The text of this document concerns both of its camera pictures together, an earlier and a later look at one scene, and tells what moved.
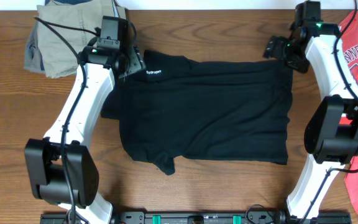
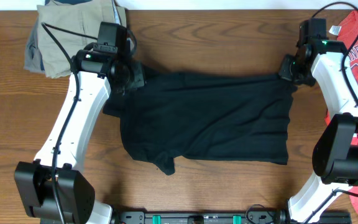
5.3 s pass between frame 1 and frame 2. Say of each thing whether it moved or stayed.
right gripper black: moved
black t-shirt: moved
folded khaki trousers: stayed
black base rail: stayed
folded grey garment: stayed
